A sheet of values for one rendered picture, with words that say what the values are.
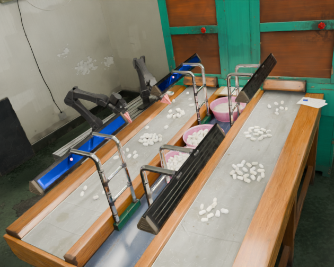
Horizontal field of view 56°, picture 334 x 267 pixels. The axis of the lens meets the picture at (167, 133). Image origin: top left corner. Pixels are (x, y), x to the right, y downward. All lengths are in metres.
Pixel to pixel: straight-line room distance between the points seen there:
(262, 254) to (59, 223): 0.97
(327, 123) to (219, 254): 1.59
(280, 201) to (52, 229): 1.10
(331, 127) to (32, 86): 3.07
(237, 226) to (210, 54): 1.57
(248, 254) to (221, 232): 0.17
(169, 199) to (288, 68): 1.64
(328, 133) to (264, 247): 1.52
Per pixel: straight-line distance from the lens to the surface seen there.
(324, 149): 2.80
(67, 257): 1.52
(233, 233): 1.45
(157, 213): 1.08
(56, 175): 1.46
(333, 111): 2.59
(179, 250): 1.42
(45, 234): 1.72
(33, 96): 3.98
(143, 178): 1.28
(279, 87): 2.51
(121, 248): 1.58
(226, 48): 2.57
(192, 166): 1.25
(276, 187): 1.63
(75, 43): 4.29
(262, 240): 1.40
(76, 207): 1.78
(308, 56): 2.46
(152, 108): 2.51
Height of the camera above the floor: 1.83
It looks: 30 degrees down
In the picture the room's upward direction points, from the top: 11 degrees counter-clockwise
